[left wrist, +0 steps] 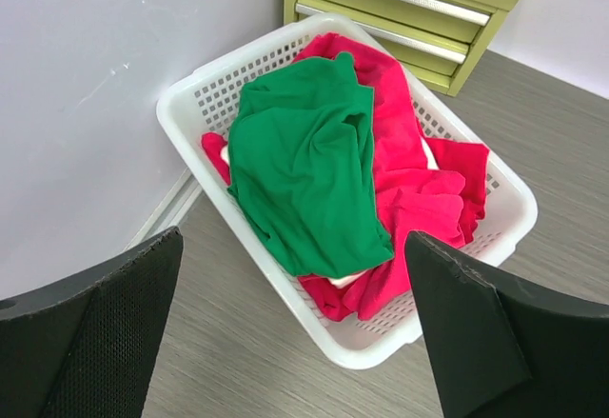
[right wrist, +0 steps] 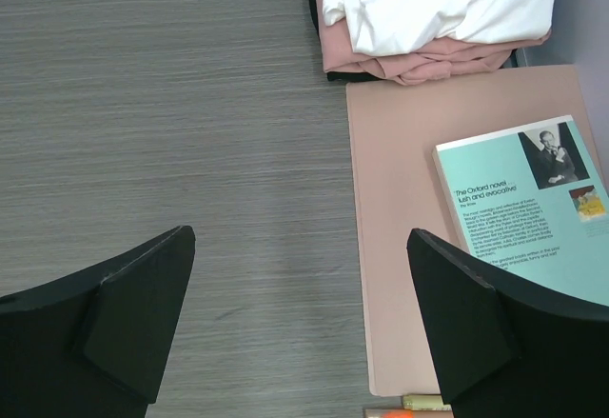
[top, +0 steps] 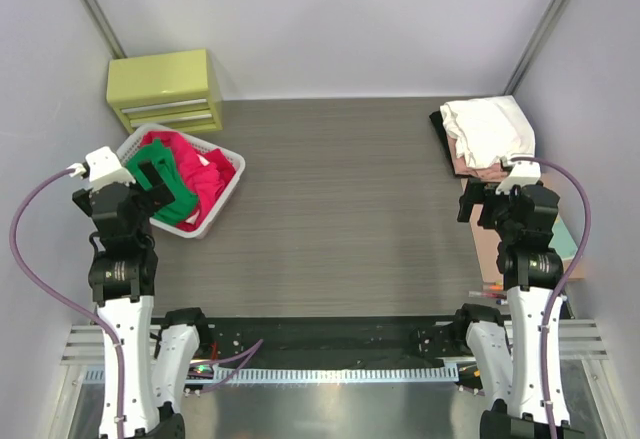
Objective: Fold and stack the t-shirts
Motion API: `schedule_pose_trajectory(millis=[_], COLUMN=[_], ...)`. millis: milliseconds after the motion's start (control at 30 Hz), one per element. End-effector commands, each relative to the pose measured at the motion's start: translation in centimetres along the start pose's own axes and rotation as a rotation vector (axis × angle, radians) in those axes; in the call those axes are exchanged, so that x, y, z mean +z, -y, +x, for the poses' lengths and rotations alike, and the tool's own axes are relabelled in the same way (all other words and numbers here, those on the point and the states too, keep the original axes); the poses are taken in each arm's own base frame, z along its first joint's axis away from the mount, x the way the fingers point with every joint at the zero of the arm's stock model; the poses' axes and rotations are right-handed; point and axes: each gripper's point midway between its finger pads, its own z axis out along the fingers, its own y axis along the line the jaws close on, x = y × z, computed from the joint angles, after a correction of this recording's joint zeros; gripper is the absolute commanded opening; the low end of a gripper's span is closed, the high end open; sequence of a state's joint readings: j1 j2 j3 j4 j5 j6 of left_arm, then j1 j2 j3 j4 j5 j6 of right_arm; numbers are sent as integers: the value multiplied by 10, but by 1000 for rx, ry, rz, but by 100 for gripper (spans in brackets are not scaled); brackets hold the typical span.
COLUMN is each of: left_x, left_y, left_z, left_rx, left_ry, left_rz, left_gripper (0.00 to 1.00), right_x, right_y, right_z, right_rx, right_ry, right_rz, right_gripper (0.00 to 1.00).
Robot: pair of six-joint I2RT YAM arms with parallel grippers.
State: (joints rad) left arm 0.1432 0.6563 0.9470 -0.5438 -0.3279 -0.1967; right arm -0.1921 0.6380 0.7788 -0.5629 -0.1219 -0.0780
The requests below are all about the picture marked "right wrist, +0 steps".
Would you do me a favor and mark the pink desk mat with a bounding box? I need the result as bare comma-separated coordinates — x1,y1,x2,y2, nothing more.
346,65,607,397

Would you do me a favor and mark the teal paperback book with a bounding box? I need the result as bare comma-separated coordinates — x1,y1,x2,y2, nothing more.
433,115,608,305

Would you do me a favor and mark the white folded t shirt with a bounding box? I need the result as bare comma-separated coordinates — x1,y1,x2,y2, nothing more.
322,0,555,56

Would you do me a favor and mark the yellow highlighter pen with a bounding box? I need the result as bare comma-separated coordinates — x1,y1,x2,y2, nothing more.
402,394,452,411

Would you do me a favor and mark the black folded t shirt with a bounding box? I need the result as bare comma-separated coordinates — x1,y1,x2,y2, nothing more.
308,0,379,83

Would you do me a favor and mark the orange highlighter pen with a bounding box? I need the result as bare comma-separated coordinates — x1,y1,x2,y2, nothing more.
363,408,453,418

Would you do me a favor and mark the pink folded t shirt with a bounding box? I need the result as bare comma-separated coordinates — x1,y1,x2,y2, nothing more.
316,0,555,86

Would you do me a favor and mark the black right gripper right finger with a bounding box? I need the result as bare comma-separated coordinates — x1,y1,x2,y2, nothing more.
406,229,608,418

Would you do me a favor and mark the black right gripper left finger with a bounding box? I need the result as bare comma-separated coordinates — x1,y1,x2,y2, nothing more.
1,226,196,417

